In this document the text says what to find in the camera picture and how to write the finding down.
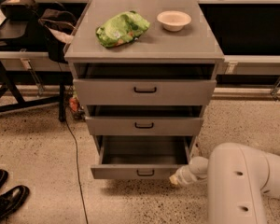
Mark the grey middle drawer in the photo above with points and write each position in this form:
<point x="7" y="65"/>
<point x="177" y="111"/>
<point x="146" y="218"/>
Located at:
<point x="175" y="120"/>

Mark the grey drawer cabinet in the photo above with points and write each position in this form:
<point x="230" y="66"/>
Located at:
<point x="194" y="44"/>

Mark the black bag on table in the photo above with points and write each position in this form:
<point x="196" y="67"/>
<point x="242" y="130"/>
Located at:
<point x="19" y="10"/>

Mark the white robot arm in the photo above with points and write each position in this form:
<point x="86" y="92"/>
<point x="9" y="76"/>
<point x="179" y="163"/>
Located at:
<point x="237" y="178"/>

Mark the grey drawer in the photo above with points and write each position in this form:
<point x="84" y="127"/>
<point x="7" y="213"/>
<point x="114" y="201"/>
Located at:
<point x="145" y="84"/>
<point x="140" y="157"/>
<point x="175" y="120"/>

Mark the grey bottom drawer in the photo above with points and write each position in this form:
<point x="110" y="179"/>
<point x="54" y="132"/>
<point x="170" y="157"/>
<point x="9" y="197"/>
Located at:
<point x="140" y="157"/>

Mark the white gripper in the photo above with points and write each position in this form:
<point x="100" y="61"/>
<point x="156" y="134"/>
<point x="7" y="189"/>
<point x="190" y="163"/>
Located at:
<point x="186" y="174"/>

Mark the white bowl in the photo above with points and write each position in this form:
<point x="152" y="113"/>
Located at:
<point x="173" y="21"/>

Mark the grey top drawer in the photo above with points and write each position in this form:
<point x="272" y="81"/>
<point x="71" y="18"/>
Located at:
<point x="145" y="84"/>

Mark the black shoe lower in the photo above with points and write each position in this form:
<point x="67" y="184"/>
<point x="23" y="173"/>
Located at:
<point x="12" y="200"/>

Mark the red object behind cabinet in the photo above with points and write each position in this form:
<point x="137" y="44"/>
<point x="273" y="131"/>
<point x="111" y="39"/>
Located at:
<point x="75" y="108"/>

